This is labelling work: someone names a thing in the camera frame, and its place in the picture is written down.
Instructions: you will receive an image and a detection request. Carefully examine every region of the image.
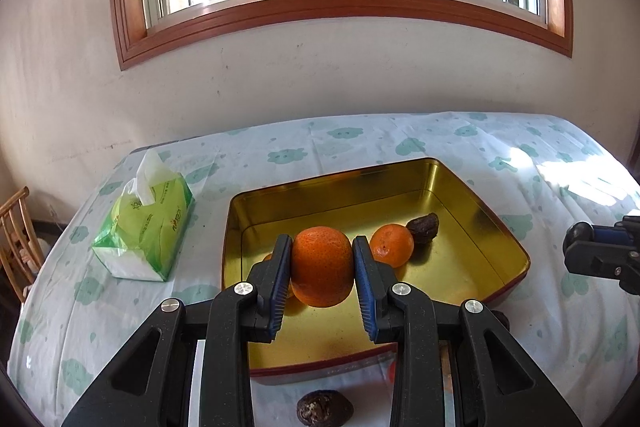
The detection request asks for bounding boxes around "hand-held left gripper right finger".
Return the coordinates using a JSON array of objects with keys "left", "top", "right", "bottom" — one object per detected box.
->
[{"left": 352, "top": 234, "right": 583, "bottom": 427}]

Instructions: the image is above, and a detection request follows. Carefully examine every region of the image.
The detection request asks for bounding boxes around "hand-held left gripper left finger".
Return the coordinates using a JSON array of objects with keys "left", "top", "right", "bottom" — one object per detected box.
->
[{"left": 62, "top": 234, "right": 294, "bottom": 427}]

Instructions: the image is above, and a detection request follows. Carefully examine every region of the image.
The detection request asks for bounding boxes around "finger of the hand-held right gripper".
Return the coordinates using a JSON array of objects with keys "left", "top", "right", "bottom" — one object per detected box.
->
[
  {"left": 562, "top": 240, "right": 640, "bottom": 295},
  {"left": 569, "top": 216, "right": 640, "bottom": 245}
]

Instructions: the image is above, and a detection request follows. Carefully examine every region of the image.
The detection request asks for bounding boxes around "orange mandarin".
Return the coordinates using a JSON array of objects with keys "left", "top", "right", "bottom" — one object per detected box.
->
[
  {"left": 262, "top": 252, "right": 307, "bottom": 308},
  {"left": 291, "top": 226, "right": 355, "bottom": 308},
  {"left": 370, "top": 224, "right": 416, "bottom": 269}
]

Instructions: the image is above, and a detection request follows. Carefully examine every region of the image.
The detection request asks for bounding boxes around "dark wrinkled date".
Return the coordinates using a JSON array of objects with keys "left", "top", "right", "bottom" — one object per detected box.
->
[
  {"left": 296, "top": 389, "right": 355, "bottom": 427},
  {"left": 405, "top": 213, "right": 441, "bottom": 247}
]

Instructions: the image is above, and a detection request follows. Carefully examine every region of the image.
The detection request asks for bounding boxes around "red and gold tin box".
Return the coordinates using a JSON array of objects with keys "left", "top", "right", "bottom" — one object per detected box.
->
[{"left": 221, "top": 158, "right": 531, "bottom": 380}]

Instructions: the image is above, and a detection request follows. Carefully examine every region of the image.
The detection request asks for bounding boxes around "green tissue pack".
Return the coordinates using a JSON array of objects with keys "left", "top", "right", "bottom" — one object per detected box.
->
[{"left": 91, "top": 149, "right": 195, "bottom": 283}]

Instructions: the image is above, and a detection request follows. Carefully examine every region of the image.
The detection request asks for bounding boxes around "wooden chair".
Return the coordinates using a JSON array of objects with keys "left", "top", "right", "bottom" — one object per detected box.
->
[{"left": 0, "top": 187, "right": 46, "bottom": 303}]

